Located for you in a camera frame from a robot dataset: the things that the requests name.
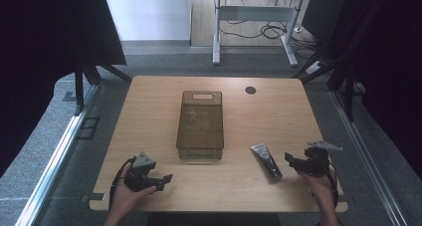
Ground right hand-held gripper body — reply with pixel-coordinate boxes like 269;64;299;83
296;139;344;178

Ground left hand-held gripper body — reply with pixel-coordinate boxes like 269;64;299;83
123;151;159;192

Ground person's left hand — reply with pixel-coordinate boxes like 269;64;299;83
108;165;157;220

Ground person's right hand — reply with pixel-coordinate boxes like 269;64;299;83
298;167;339;211

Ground dark grey squeeze tube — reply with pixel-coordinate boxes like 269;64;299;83
249;142;284;182

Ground transparent brown storage basket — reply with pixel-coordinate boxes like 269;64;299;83
175;90;224;161

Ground black metal stand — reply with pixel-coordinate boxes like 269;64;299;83
73;55;133;117
291;51;357;122

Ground white power strip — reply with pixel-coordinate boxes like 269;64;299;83
305;60;325;76

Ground black curtain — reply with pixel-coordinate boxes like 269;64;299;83
300;0;422;172
0;0;127;179

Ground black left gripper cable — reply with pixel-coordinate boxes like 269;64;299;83
107;155;137;210

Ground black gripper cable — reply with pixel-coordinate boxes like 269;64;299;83
315;154;340;217
107;155;137;210

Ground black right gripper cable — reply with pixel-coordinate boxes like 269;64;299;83
315;154;340;217

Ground aluminium floor rail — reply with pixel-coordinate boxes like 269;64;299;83
13;84;103;226
327;88;409;226

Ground black floor cables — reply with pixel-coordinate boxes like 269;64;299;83
218;18;321;60

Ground white metal desk frame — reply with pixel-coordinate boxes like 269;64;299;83
211;0;305;68

